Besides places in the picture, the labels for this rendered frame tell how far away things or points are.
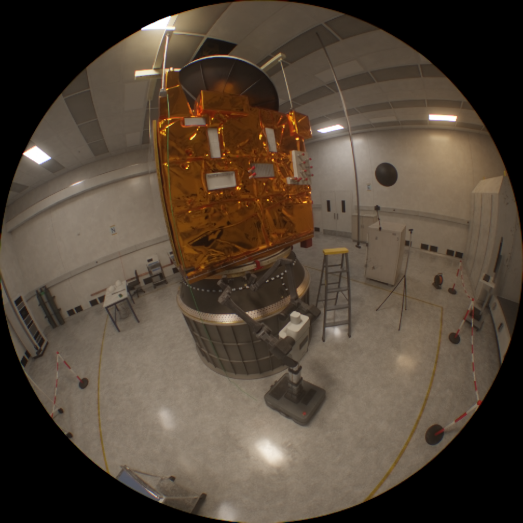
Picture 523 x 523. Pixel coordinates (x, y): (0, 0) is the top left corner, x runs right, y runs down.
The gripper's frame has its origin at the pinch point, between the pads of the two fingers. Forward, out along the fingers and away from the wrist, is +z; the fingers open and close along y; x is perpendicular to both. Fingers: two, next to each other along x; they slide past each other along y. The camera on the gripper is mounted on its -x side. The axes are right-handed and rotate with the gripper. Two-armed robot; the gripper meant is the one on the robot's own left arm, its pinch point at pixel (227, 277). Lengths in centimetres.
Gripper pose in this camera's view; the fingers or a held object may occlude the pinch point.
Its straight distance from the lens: 189.6
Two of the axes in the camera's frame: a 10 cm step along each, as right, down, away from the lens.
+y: -9.9, 1.4, -0.1
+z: -0.8, -5.1, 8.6
